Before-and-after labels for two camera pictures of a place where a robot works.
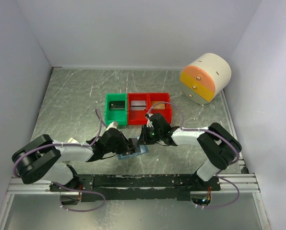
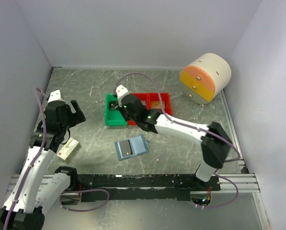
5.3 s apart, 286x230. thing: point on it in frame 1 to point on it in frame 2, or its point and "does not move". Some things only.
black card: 117,105 does not move
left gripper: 126,145 to 77,117
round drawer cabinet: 208,77 does not move
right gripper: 144,139 to 121,109
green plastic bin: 116,109 does not move
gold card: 160,106 does not move
